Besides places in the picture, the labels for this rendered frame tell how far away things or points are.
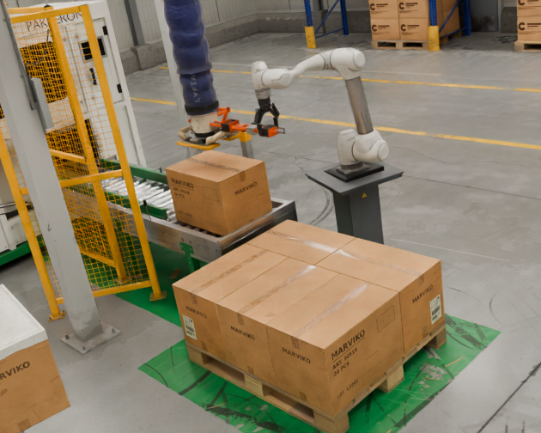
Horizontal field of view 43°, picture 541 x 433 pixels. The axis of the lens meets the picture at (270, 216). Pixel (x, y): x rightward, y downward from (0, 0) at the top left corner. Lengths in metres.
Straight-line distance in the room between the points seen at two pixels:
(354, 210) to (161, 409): 1.81
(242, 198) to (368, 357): 1.47
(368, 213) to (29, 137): 2.24
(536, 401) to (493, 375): 0.28
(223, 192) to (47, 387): 1.83
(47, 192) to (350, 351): 2.12
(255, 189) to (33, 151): 1.41
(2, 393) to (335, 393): 1.52
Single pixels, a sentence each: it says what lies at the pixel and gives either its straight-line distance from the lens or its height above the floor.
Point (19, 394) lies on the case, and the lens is 3.12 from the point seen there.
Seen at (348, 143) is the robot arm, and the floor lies 0.99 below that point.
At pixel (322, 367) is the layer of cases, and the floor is 0.43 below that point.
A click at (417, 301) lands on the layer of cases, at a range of 3.85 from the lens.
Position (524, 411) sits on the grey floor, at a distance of 3.77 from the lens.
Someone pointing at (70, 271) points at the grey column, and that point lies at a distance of 4.65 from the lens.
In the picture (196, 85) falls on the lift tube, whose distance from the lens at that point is 4.46.
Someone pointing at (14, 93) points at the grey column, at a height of 1.72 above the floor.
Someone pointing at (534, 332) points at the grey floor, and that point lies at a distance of 4.32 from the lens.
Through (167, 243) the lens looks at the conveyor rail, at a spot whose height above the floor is 0.44.
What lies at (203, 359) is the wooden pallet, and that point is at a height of 0.06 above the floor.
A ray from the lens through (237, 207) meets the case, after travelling 4.50.
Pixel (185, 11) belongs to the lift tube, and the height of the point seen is 1.97.
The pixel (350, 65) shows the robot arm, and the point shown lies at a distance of 4.27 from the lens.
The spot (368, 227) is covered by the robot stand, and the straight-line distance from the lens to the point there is 4.80.
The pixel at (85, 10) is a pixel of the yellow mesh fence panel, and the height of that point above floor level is 2.06.
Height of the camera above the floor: 2.43
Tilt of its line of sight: 23 degrees down
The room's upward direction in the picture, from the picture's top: 10 degrees counter-clockwise
